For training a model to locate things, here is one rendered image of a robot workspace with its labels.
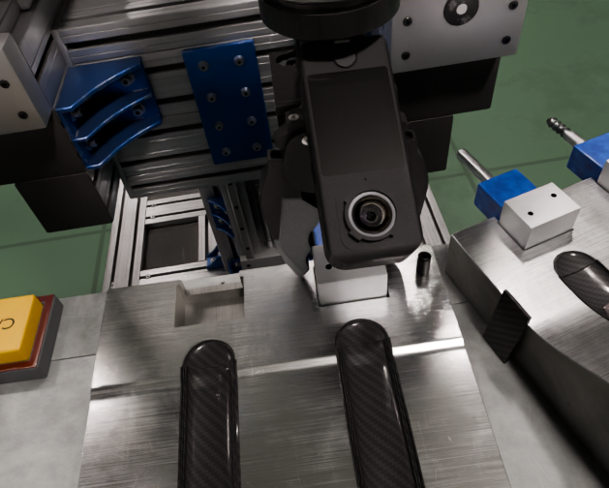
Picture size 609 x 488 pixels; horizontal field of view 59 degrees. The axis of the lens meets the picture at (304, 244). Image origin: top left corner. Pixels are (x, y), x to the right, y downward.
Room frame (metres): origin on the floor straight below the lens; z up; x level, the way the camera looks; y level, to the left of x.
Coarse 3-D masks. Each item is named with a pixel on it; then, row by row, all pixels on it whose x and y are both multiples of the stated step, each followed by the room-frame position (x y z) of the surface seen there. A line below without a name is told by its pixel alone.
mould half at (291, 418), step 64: (128, 320) 0.23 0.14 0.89; (256, 320) 0.22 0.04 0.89; (320, 320) 0.21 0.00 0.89; (384, 320) 0.20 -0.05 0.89; (448, 320) 0.19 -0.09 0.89; (128, 384) 0.18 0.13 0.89; (256, 384) 0.17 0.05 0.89; (320, 384) 0.16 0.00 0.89; (448, 384) 0.15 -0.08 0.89; (128, 448) 0.14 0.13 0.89; (256, 448) 0.13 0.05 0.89; (320, 448) 0.12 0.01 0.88; (448, 448) 0.11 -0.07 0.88
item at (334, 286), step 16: (320, 240) 0.27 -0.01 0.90; (320, 256) 0.25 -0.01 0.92; (320, 272) 0.23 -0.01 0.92; (336, 272) 0.23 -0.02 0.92; (352, 272) 0.23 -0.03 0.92; (368, 272) 0.23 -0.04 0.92; (384, 272) 0.22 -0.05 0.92; (320, 288) 0.22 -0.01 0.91; (336, 288) 0.22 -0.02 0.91; (352, 288) 0.22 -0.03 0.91; (368, 288) 0.22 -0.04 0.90; (384, 288) 0.22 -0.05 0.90; (320, 304) 0.22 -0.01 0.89; (336, 304) 0.22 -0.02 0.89
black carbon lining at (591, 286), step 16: (560, 256) 0.26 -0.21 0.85; (576, 256) 0.26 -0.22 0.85; (560, 272) 0.25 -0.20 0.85; (576, 272) 0.25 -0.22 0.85; (592, 272) 0.24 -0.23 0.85; (608, 272) 0.24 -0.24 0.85; (576, 288) 0.23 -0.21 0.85; (592, 288) 0.23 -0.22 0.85; (608, 288) 0.23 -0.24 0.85; (592, 304) 0.21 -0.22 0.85
